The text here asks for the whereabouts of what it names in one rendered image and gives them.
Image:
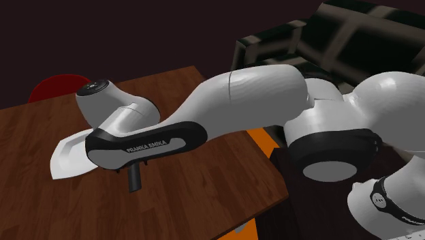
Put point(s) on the brown wooden table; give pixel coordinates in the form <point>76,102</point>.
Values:
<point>199,199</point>

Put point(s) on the white square plate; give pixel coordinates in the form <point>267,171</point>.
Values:
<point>69,159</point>

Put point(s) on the black cylinder-shaped object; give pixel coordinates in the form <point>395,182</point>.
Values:
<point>134,179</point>

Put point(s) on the dark striped sofa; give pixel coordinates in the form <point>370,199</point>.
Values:
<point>365,43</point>

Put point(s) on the red round chair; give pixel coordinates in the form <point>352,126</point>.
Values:
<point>56,87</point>

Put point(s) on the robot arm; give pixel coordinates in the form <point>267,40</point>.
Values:
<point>259,96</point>

